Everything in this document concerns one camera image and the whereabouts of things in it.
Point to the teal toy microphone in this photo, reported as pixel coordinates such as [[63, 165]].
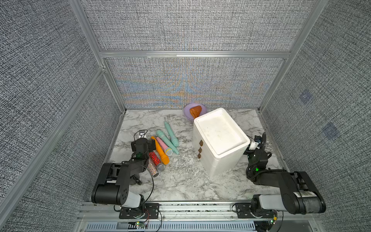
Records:
[[165, 139], [173, 138]]

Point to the white plastic drawer cabinet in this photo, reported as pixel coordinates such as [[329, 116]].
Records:
[[224, 142]]

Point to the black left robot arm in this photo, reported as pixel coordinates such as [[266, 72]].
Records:
[[114, 179]]

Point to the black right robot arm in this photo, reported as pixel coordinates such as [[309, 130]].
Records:
[[298, 194]]

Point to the purple plastic plate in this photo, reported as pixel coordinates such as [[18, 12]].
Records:
[[187, 113]]

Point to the orange toy food slice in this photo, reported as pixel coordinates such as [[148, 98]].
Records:
[[195, 111]]

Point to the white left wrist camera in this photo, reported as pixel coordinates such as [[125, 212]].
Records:
[[142, 133]]

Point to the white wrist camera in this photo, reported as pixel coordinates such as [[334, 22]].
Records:
[[142, 133], [254, 144]]

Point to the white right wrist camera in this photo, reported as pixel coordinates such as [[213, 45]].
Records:
[[254, 144]]

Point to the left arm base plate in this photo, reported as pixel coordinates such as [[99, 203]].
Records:
[[139, 210]]

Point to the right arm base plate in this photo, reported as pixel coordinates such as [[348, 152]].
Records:
[[245, 210]]

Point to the aluminium mounting rail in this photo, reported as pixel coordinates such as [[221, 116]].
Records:
[[174, 210]]

